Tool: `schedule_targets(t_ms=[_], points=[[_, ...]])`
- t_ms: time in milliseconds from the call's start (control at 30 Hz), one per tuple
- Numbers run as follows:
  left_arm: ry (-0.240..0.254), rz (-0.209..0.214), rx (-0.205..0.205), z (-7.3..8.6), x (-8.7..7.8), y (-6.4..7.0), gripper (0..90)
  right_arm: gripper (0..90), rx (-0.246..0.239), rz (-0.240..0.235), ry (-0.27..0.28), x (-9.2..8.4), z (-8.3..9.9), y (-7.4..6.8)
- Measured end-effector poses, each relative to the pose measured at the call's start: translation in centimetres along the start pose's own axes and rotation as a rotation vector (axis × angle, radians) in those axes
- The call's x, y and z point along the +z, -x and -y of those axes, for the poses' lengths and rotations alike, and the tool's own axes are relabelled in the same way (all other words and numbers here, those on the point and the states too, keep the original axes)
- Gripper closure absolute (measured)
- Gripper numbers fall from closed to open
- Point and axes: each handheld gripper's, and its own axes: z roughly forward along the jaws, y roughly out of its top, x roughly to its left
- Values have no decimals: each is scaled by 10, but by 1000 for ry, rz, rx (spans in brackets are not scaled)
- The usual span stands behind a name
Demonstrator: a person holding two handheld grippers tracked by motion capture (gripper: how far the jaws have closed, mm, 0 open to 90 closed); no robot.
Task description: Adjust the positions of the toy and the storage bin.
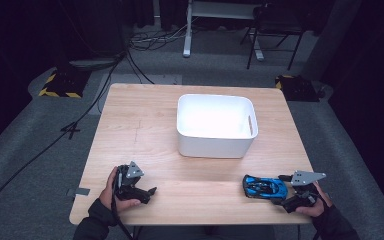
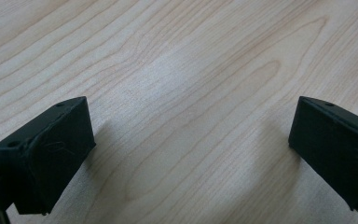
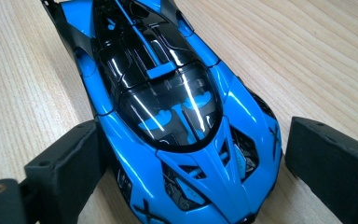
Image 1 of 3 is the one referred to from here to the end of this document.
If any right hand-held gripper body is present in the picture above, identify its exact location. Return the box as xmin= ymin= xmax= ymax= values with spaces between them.
xmin=289 ymin=170 xmax=327 ymax=208

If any person's right hand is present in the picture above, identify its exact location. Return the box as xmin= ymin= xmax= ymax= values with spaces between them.
xmin=294 ymin=181 xmax=334 ymax=218

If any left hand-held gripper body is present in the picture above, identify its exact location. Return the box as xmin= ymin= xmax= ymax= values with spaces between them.
xmin=114 ymin=161 xmax=147 ymax=204

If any white plastic bin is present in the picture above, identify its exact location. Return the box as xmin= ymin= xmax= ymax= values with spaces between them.
xmin=176 ymin=93 xmax=259 ymax=159

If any yellow black striped stand base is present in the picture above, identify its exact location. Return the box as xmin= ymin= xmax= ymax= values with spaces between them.
xmin=274 ymin=74 xmax=322 ymax=103
xmin=38 ymin=66 xmax=92 ymax=100

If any bundle of floor cables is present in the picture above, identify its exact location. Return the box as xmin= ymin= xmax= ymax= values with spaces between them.
xmin=128 ymin=19 xmax=194 ymax=52

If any person's left hand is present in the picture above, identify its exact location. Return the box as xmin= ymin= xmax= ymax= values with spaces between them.
xmin=98 ymin=166 xmax=142 ymax=213

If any grey tape strip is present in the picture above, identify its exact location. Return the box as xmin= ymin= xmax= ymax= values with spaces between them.
xmin=66 ymin=187 xmax=91 ymax=198

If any long black floor cable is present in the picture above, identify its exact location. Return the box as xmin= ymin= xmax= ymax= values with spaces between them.
xmin=0 ymin=49 xmax=129 ymax=234

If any white desk frame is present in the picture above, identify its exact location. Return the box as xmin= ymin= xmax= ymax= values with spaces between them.
xmin=182 ymin=0 xmax=266 ymax=62

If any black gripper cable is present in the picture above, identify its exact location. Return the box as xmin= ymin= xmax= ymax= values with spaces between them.
xmin=110 ymin=169 xmax=138 ymax=240

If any black chair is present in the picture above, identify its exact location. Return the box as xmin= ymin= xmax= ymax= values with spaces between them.
xmin=239 ymin=2 xmax=307 ymax=71

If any black tape cross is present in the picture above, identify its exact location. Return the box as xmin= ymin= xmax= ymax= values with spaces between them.
xmin=60 ymin=121 xmax=81 ymax=141

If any blue toy car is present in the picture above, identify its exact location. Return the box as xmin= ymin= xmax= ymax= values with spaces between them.
xmin=242 ymin=174 xmax=289 ymax=202

